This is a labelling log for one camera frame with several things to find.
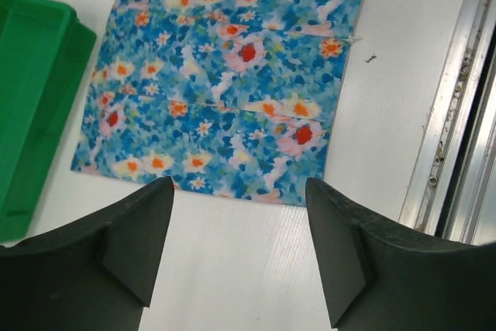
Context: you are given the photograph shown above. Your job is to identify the blue floral skirt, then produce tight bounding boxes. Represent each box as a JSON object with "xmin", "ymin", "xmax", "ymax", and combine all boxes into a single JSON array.
[{"xmin": 71, "ymin": 0, "xmax": 363, "ymax": 206}]

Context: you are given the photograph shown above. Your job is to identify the green plastic tray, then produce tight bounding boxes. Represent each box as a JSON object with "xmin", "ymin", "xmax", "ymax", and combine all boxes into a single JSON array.
[{"xmin": 1, "ymin": 0, "xmax": 96, "ymax": 242}]

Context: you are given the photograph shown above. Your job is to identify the aluminium rail frame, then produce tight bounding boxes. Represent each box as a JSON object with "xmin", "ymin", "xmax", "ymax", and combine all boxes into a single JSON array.
[{"xmin": 399, "ymin": 0, "xmax": 495, "ymax": 245}]

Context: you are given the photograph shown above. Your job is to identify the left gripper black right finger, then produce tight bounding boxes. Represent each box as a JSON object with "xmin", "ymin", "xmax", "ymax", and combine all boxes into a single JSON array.
[{"xmin": 305, "ymin": 178, "xmax": 495, "ymax": 330}]

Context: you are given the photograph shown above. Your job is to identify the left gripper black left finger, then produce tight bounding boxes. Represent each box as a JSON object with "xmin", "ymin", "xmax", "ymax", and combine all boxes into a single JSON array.
[{"xmin": 1, "ymin": 177, "xmax": 174, "ymax": 330}]

